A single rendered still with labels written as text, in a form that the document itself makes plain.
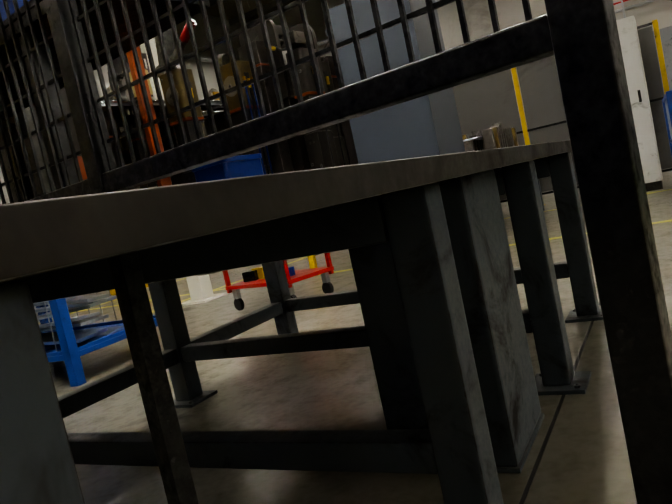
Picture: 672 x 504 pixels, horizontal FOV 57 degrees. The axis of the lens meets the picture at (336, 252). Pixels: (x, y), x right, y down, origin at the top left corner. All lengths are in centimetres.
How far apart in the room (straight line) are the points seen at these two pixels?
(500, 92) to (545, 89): 60
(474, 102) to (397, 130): 785
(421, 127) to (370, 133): 12
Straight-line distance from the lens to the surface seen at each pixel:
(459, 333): 105
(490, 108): 922
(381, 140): 146
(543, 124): 907
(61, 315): 359
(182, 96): 157
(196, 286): 613
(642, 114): 815
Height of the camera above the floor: 66
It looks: 5 degrees down
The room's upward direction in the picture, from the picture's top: 12 degrees counter-clockwise
